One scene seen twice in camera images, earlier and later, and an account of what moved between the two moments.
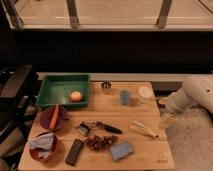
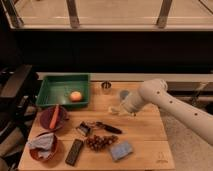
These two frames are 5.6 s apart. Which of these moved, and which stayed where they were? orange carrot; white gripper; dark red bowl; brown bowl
Moved: white gripper
Stayed: brown bowl; orange carrot; dark red bowl
